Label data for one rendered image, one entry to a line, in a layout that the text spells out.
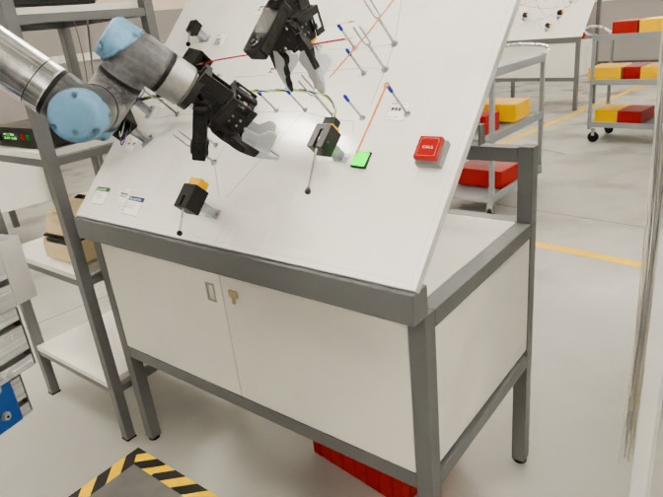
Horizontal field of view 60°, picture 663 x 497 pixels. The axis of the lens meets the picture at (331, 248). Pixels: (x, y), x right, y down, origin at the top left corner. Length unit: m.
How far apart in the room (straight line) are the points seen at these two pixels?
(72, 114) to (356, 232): 0.57
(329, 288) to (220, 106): 0.41
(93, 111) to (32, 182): 3.43
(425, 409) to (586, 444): 0.96
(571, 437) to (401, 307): 1.16
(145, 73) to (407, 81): 0.58
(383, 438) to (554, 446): 0.85
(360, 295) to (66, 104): 0.60
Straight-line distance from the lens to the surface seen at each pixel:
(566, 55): 7.90
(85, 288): 2.02
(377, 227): 1.14
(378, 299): 1.09
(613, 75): 6.03
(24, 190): 4.29
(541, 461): 2.01
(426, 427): 1.25
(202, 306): 1.58
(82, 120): 0.89
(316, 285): 1.18
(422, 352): 1.14
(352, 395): 1.33
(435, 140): 1.14
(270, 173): 1.38
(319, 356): 1.34
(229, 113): 1.04
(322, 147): 1.20
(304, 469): 1.99
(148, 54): 1.01
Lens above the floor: 1.34
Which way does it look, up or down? 22 degrees down
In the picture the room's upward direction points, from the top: 6 degrees counter-clockwise
